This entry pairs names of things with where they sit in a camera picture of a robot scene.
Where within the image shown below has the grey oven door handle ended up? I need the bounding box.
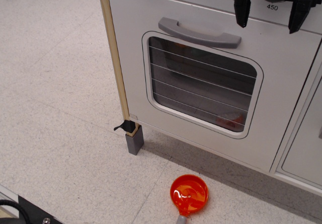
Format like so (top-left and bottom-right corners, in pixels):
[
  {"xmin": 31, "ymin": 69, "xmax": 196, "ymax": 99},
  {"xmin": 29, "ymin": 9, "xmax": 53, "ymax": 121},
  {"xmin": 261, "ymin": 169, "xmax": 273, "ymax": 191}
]
[{"xmin": 158, "ymin": 17, "xmax": 242, "ymax": 49}]

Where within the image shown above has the white oven door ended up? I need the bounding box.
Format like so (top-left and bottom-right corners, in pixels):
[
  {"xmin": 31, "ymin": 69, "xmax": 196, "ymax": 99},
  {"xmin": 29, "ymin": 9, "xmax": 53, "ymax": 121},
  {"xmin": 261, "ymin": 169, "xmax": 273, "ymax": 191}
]
[{"xmin": 106, "ymin": 0, "xmax": 322, "ymax": 172}]

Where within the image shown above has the grey temperature knob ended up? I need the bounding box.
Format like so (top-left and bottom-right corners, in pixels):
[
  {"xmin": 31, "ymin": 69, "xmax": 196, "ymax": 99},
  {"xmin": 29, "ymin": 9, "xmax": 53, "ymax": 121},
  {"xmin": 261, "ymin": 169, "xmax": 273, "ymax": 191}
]
[{"xmin": 265, "ymin": 0, "xmax": 285, "ymax": 4}]

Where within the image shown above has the white toy kitchen cabinet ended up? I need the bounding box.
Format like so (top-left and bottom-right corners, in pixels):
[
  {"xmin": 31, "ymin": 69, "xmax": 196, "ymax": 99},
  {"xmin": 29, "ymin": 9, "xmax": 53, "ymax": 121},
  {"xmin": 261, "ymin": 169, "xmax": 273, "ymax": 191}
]
[{"xmin": 105, "ymin": 0, "xmax": 322, "ymax": 197}]

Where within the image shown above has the white right cabinet door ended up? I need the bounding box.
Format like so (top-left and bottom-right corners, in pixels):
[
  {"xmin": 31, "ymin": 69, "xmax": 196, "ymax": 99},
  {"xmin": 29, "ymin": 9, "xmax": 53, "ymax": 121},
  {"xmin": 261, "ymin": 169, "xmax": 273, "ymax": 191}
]
[{"xmin": 276, "ymin": 67, "xmax": 322, "ymax": 187}]

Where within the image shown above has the black tape strip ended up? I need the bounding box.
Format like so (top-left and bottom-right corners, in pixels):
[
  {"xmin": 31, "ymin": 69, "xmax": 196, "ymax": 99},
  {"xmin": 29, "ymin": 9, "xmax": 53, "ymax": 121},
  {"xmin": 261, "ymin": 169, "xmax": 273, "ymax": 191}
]
[{"xmin": 114, "ymin": 120, "xmax": 136, "ymax": 133}]

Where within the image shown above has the grey plastic foot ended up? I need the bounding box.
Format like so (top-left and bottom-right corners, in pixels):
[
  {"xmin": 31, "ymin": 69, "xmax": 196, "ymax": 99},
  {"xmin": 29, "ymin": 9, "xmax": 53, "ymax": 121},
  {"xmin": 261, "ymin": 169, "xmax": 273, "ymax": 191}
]
[{"xmin": 125, "ymin": 126, "xmax": 144, "ymax": 156}]

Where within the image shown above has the orange toy frying pan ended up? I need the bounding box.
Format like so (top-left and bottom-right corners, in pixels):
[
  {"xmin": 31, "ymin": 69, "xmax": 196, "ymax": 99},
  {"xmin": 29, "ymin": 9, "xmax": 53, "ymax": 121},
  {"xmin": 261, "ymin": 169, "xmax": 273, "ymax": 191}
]
[{"xmin": 170, "ymin": 174, "xmax": 209, "ymax": 223}]

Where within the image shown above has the light wooden side post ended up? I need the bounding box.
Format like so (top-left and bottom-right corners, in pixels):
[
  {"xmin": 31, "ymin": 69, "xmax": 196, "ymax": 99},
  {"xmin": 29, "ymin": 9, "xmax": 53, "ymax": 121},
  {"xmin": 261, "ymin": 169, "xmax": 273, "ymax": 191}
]
[{"xmin": 100, "ymin": 0, "xmax": 130, "ymax": 121}]

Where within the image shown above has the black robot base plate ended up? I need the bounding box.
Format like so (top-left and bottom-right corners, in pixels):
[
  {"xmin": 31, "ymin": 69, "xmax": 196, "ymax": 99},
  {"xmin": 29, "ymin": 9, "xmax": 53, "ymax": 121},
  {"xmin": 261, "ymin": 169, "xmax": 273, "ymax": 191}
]
[{"xmin": 18, "ymin": 196, "xmax": 62, "ymax": 224}]

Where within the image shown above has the black cable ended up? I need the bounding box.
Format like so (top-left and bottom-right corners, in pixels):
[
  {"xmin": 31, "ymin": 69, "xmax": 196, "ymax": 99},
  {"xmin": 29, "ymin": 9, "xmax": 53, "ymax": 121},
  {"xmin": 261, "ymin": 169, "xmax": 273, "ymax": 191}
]
[{"xmin": 0, "ymin": 199, "xmax": 31, "ymax": 224}]

